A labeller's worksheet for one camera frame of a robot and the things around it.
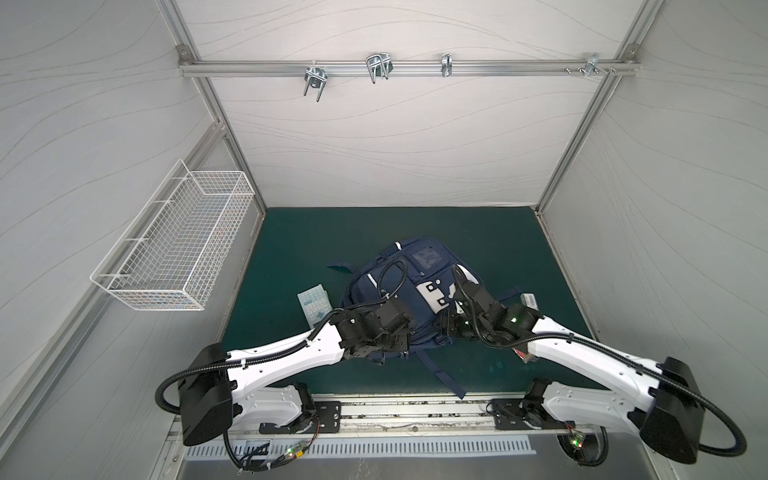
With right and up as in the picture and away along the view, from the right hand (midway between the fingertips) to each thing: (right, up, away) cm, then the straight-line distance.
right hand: (441, 317), depth 78 cm
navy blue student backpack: (-5, +10, +17) cm, 20 cm away
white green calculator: (-37, +1, +12) cm, 38 cm away
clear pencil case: (+30, +2, +15) cm, 34 cm away
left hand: (-8, -4, -2) cm, 9 cm away
